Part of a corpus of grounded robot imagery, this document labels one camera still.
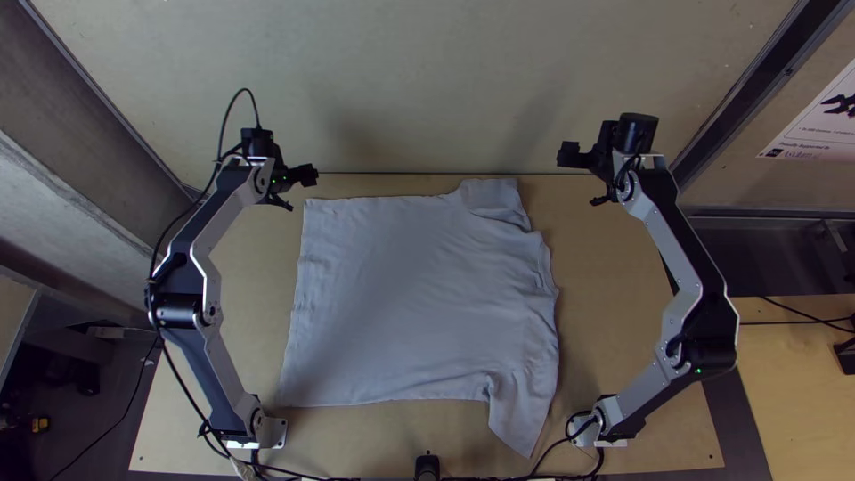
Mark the grey t-shirt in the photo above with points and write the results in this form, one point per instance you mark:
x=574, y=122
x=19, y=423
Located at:
x=421, y=287

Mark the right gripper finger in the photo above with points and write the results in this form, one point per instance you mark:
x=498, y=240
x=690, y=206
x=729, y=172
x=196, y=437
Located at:
x=602, y=199

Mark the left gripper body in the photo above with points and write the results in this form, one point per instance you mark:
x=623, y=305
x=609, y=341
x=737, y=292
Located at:
x=297, y=177

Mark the white wall poster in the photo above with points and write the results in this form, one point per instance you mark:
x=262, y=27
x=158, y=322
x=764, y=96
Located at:
x=818, y=120

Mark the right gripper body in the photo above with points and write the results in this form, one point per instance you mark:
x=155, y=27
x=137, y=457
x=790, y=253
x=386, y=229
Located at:
x=580, y=155

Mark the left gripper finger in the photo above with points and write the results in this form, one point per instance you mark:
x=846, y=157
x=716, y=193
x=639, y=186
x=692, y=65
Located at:
x=283, y=201

